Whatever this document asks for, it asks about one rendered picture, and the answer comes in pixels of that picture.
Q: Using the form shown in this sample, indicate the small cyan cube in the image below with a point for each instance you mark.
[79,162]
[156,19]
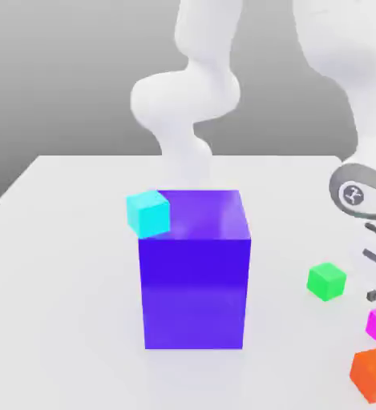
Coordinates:
[149,214]

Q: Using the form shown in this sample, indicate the small orange cube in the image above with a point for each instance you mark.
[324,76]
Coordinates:
[373,374]

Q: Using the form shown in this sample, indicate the large blue box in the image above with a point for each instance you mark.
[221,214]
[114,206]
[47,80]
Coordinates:
[194,288]

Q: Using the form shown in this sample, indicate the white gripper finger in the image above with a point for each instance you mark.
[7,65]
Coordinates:
[372,295]

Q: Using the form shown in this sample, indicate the small green cube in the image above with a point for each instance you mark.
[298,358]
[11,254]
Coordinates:
[326,282]

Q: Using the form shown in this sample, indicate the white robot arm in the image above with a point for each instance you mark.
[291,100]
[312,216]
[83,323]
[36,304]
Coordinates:
[187,96]

